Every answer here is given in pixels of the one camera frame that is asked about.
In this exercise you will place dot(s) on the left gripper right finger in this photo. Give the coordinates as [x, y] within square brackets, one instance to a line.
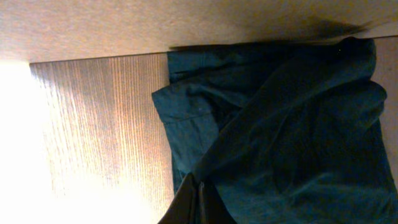
[211, 207]

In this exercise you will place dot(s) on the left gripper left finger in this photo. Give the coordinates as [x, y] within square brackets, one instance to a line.
[183, 208]

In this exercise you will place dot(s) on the black shorts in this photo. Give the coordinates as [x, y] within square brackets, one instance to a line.
[285, 133]

